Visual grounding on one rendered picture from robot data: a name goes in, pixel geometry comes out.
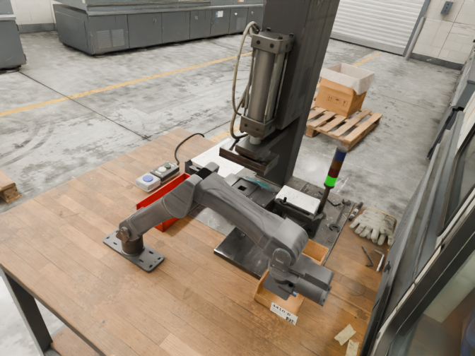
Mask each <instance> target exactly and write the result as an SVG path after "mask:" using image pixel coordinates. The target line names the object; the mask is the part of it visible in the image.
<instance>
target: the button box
mask: <svg viewBox="0 0 475 356"><path fill-rule="evenodd" d="M197 134H199V135H202V136H203V137H205V136H204V135H203V134H202V133H194V134H192V135H191V136H188V137H187V138H186V139H184V140H183V141H182V142H180V143H179V144H178V145H177V147H176V149H175V159H176V161H177V164H176V163H173V164H172V163H171V162H168V161H167V162H165V163H163V164H162V165H160V166H158V167H156V168H155V169H153V170H151V171H150V174H152V175H154V176H156V177H158V178H160V183H164V182H166V181H167V180H169V179H170V178H172V177H174V176H175V175H176V174H178V173H179V171H180V167H179V166H178V165H179V164H180V161H179V160H178V159H177V149H178V147H179V146H180V145H181V144H182V143H184V142H185V141H186V140H187V139H188V138H191V137H192V136H194V135H197ZM165 164H170V165H171V168H168V169H167V168H166V171H164V172H160V171H159V170H158V168H159V167H164V165H165Z"/></svg>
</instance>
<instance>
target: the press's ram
mask: <svg viewBox="0 0 475 356"><path fill-rule="evenodd" d="M289 130H290V126H286V127H285V128H284V129H282V130H280V129H277V128H276V129H275V132H273V133H270V134H269V135H268V136H267V137H265V139H264V140H263V141H261V140H259V138H258V137H256V136H253V135H251V134H249V135H248V136H246V137H245V138H243V139H242V140H241V139H234V138H232V139H231V140H229V141H228V142H227V143H225V144H223V145H222V146H220V147H219V154H218V156H220V157H222V158H225V159H226V160H229V161H231V162H234V163H236V164H238V165H240V166H243V167H245V168H247V169H249V170H252V171H254V172H256V173H258V174H261V175H263V176H264V175H265V174H266V173H268V172H269V171H270V170H271V169H272V168H273V167H274V166H275V165H276V164H277V163H278V157H279V155H278V154H276V153H273V152H271V151H270V150H269V149H270V147H272V146H273V145H274V144H275V143H277V142H278V141H279V140H281V139H282V138H283V137H284V136H285V135H286V134H288V133H289Z"/></svg>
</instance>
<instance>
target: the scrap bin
mask: <svg viewBox="0 0 475 356"><path fill-rule="evenodd" d="M190 176H191V175H189V174H187V173H185V172H184V173H182V174H181V175H180V176H178V177H176V178H174V179H173V180H172V181H170V182H168V183H167V184H166V185H164V186H162V187H161V188H159V189H158V190H157V191H155V192H153V193H152V194H151V195H149V196H147V197H146V198H144V199H143V200H141V201H139V202H138V203H137V204H136V210H138V209H140V208H141V207H144V208H145V207H147V206H149V205H151V204H152V203H153V202H155V201H157V200H158V199H160V198H162V196H164V195H165V194H166V193H168V192H170V191H171V190H173V189H174V188H175V187H176V186H177V185H179V184H180V183H182V182H183V181H184V180H186V179H187V178H189V177H190ZM179 219H180V218H178V219H177V218H171V219H169V220H166V221H165V222H162V223H161V224H159V225H157V226H155V227H154V228H156V229H157V230H160V231H161V232H164V231H166V230H167V229H168V228H169V227H171V226H172V225H174V224H175V223H176V222H177V221H178V220H179Z"/></svg>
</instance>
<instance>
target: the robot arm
mask: <svg viewBox="0 0 475 356"><path fill-rule="evenodd" d="M219 168H220V165H218V164H216V163H215V162H210V163H208V164H207V165H205V166H204V167H202V168H201V169H200V170H199V171H197V172H196V173H194V174H193V175H192V176H190V177H189V178H187V179H186V180H184V181H183V182H182V183H180V184H179V185H177V186H176V187H175V188H174V189H173V190H171V191H170V192H168V193H166V194H165V195H164V196H162V198H160V199H158V200H157V201H155V202H153V203H152V204H151V205H149V206H147V207H145V208H144V207H141V208H140V209H138V210H137V211H136V212H135V213H133V214H131V215H130V216H129V217H128V218H126V219H125V220H123V221H121V223H120V224H119V228H117V229H116V230H115V231H113V232H111V233H110V234H109V235H107V236H106V237H104V238H103V239H102V241H103V243H104V244H105V245H107V246H108V247H109V248H111V249H113V250H114V251H116V252H117V253H118V254H120V255H122V256H123V257H124V258H126V259H127V260H129V261H130V262H132V263H133V264H135V265H136V266H138V267H139V268H140V269H142V270H143V271H145V272H147V273H151V272H152V271H153V270H154V269H155V268H157V267H158V266H159V265H160V264H161V263H162V262H163V261H164V260H165V257H164V256H163V255H162V254H161V253H159V252H158V251H156V250H155V249H153V248H151V247H150V246H148V245H147V244H145V243H144V241H143V235H144V234H145V233H146V232H147V231H149V230H150V229H151V228H153V227H155V226H157V225H159V224H161V223H163V222H165V221H166V220H169V219H171V218H177V219H178V218H183V217H184V216H186V215H187V214H188V213H189V212H190V211H191V210H193V209H194V208H195V207H196V206H198V205H199V204H201V205H203V206H206V207H208V208H210V209H211V210H214V211H215V212H217V213H218V214H219V215H221V216H223V217H224V218H225V219H226V220H228V221H229V222H231V223H232V224H234V226H236V227H238V228H239V229H240V230H242V231H243V232H244V233H245V234H246V235H247V236H248V237H250V238H251V239H252V240H253V241H254V243H255V244H256V245H257V246H258V247H259V248H260V249H262V250H263V252H262V253H263V254H264V255H265V256H267V257H269V258H270V260H269V264H268V269H269V274H268V276H267V278H266V280H265V281H264V284H263V287H264V288H265V289H267V290H268V291H270V292H272V293H274V294H275V295H277V296H278V297H280V298H281V299H283V300H285V301H287V300H288V298H289V297H291V295H292V294H293V291H295V292H297V293H298V294H300V295H302V296H304V297H306V298H308V299H310V300H312V301H313V302H315V303H317V304H319V305H321V306H322V307H323V306H324V303H325V302H326V300H327V298H328V295H329V293H330V291H331V289H332V286H330V284H331V281H332V278H333V276H334V273H333V272H332V271H331V270H329V269H327V268H325V267H323V266H321V265H319V264H317V263H315V262H313V261H312V258H310V257H309V256H306V255H304V254H302V252H303V250H304V248H305V247H306V245H307V243H308V240H309V238H308V235H307V233H306V231H305V230H304V229H303V228H302V227H301V226H299V225H297V224H296V223H294V222H293V221H292V220H290V219H288V218H286V219H283V218H282V217H280V216H279V215H277V214H273V213H271V212H269V211H267V210H265V209H264V208H262V207H261V206H258V205H257V204H256V203H255V202H253V201H251V200H250V199H248V198H247V197H246V196H244V195H243V194H241V193H240V192H239V191H237V190H236V189H234V188H233V187H232V186H231V185H229V184H228V183H227V182H226V181H225V180H224V179H223V178H222V176H220V175H219V174H218V171H219Z"/></svg>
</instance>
